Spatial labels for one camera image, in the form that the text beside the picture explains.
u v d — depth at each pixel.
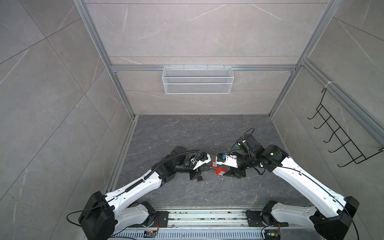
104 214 0.39
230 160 0.59
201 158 0.60
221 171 0.72
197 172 0.63
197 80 1.01
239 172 0.59
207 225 0.73
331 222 0.39
